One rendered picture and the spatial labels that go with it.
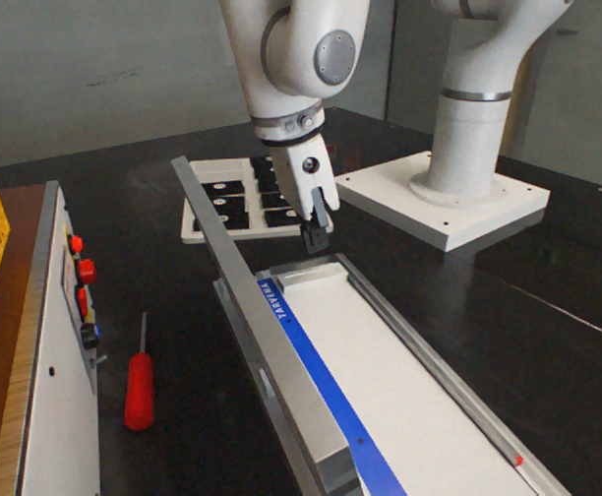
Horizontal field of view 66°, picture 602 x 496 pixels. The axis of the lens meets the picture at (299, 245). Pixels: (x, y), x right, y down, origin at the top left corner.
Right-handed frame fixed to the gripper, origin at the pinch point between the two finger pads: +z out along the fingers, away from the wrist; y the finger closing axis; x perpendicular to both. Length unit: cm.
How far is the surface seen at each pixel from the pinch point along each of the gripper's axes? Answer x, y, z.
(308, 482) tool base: 14.0, -28.5, 4.1
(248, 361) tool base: 14.6, -12.5, 4.0
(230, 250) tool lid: 12.9, -19.3, -15.0
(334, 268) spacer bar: -2.1, 0.2, 6.7
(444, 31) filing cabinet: -171, 206, 37
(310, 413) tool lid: 13.2, -36.4, -15.0
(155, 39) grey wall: -5, 210, -2
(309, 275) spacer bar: 2.0, -0.1, 5.8
